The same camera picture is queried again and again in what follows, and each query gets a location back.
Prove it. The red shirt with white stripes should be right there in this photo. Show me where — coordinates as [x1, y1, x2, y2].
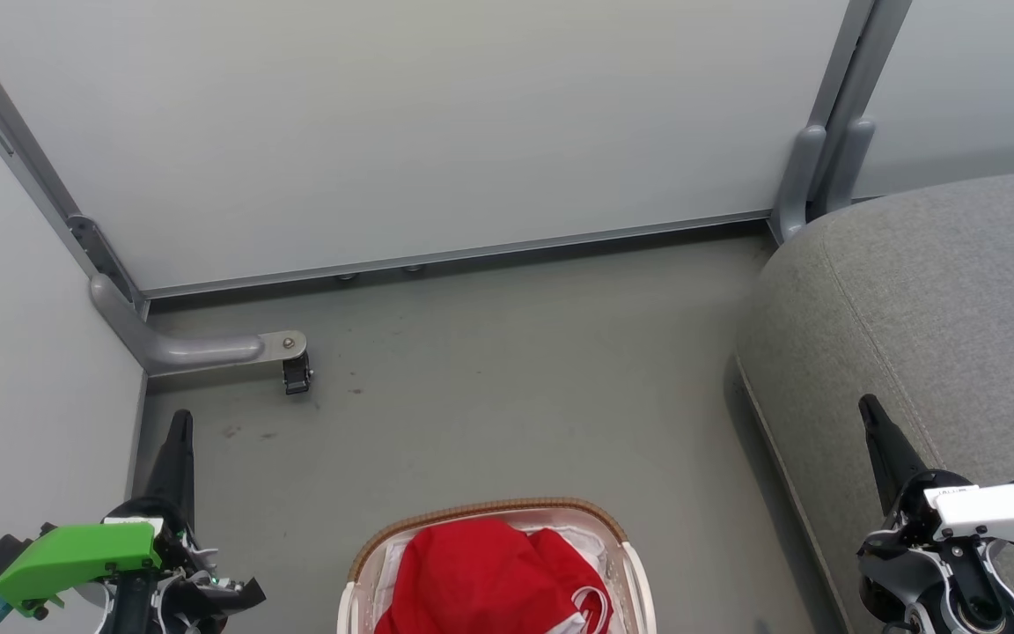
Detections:
[373, 518, 614, 634]

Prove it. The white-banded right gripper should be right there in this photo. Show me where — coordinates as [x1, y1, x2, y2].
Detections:
[859, 394, 1014, 564]

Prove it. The aluminium partition bottom rail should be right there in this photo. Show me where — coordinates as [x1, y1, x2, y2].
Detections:
[139, 209, 774, 302]

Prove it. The grey partition post with hinge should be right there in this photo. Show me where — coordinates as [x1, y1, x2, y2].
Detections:
[0, 31, 152, 320]

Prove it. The grey curved partition foot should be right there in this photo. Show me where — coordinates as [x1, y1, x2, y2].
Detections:
[89, 273, 308, 376]

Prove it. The grey fabric sofa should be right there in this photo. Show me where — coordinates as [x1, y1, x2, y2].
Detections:
[733, 167, 1014, 634]

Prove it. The black caster wheel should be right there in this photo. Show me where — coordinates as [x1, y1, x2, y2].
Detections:
[283, 352, 314, 395]

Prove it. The white laundry basket brown rim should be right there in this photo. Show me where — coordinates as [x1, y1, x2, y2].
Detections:
[337, 498, 658, 634]

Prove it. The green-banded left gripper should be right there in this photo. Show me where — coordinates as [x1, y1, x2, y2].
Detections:
[0, 409, 209, 617]

